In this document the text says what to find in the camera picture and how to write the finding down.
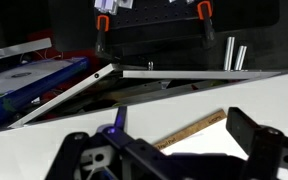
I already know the wooden ruler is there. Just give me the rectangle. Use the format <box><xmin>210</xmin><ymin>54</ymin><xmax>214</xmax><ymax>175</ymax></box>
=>
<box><xmin>154</xmin><ymin>110</ymin><xmax>227</xmax><ymax>150</ymax></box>

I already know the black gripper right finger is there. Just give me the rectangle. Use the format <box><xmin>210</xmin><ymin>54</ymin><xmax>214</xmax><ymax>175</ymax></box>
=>
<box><xmin>226</xmin><ymin>107</ymin><xmax>288</xmax><ymax>180</ymax></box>

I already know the white paper sheet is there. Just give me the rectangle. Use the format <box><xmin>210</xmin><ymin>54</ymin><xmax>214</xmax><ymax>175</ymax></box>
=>
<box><xmin>162</xmin><ymin>118</ymin><xmax>288</xmax><ymax>180</ymax></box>

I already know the blue flat box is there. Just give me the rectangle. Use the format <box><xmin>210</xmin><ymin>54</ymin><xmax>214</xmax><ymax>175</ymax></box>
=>
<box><xmin>0</xmin><ymin>57</ymin><xmax>90</xmax><ymax>126</ymax></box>

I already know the silver metal post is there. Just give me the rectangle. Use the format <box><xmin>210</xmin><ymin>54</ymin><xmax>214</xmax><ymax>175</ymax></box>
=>
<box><xmin>234</xmin><ymin>46</ymin><xmax>247</xmax><ymax>71</ymax></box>
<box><xmin>223</xmin><ymin>37</ymin><xmax>235</xmax><ymax>71</ymax></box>

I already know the orange black clamp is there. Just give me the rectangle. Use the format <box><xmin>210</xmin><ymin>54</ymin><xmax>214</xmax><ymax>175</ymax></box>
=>
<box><xmin>197</xmin><ymin>0</ymin><xmax>216</xmax><ymax>49</ymax></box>
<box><xmin>96</xmin><ymin>14</ymin><xmax>109</xmax><ymax>58</ymax></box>

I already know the left orange black clamp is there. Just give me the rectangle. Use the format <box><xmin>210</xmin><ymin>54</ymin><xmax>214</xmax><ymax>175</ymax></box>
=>
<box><xmin>96</xmin><ymin>14</ymin><xmax>109</xmax><ymax>58</ymax></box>

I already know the right orange black clamp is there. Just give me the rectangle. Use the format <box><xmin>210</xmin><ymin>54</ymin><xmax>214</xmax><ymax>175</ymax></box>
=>
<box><xmin>197</xmin><ymin>0</ymin><xmax>216</xmax><ymax>49</ymax></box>

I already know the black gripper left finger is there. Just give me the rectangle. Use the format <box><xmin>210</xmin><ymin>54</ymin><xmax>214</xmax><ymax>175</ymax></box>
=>
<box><xmin>44</xmin><ymin>124</ymin><xmax>172</xmax><ymax>180</ymax></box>

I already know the black perforated breadboard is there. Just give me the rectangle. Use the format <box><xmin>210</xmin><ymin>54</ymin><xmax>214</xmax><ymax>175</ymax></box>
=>
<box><xmin>93</xmin><ymin>0</ymin><xmax>218</xmax><ymax>58</ymax></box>

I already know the aluminium frame rail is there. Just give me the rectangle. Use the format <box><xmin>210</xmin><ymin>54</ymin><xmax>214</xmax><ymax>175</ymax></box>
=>
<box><xmin>9</xmin><ymin>64</ymin><xmax>118</xmax><ymax>128</ymax></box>

